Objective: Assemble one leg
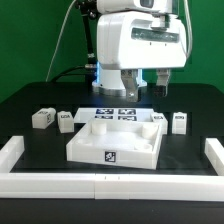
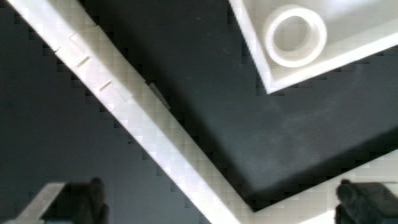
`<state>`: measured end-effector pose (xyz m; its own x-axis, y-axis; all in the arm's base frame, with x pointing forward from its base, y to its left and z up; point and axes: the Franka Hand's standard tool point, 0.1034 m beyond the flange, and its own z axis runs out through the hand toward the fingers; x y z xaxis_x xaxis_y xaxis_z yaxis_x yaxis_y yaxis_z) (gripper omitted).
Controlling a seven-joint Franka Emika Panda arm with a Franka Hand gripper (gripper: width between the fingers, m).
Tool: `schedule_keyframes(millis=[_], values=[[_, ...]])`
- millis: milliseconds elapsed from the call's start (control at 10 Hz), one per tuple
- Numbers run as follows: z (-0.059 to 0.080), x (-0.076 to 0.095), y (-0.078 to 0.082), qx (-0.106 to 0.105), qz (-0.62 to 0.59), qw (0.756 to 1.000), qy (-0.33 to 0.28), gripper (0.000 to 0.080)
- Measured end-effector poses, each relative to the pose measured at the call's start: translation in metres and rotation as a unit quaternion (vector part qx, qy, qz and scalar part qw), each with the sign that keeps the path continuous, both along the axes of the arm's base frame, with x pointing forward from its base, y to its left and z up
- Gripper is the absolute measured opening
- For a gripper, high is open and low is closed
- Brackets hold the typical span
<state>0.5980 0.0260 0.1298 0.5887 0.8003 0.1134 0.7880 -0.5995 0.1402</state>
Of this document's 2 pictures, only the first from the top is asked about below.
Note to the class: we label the white U-shaped fence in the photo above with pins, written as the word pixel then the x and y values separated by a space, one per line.
pixel 102 186

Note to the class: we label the white square tabletop tray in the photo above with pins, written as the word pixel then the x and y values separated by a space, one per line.
pixel 116 143

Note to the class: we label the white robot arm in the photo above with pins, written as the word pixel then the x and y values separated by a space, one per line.
pixel 109 81

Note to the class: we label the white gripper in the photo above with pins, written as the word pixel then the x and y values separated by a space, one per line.
pixel 126 40

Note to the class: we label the white AprilTag base plate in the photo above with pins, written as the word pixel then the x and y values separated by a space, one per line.
pixel 132 114

